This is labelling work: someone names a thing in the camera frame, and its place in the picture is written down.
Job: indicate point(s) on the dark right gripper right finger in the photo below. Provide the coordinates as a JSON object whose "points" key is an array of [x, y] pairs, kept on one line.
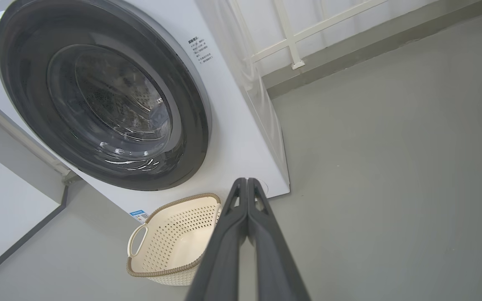
{"points": [[278, 271]]}

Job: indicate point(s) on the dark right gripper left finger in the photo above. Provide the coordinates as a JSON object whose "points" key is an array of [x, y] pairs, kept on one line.
{"points": [[220, 267]]}

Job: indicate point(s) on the black round glass washer door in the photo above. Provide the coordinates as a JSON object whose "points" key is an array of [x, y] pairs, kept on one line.
{"points": [[98, 104]]}

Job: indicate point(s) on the white front-load washing machine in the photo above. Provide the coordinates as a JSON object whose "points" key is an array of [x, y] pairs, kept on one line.
{"points": [[232, 125]]}

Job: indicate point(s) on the cream perforated laundry basket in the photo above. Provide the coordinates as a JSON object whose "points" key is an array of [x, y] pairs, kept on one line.
{"points": [[174, 242]]}

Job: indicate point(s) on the blue energy label sticker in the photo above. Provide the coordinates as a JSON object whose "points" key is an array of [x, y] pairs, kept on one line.
{"points": [[139, 215]]}

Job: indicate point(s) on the white metal rail frame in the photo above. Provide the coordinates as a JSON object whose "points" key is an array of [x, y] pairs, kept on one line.
{"points": [[293, 42]]}

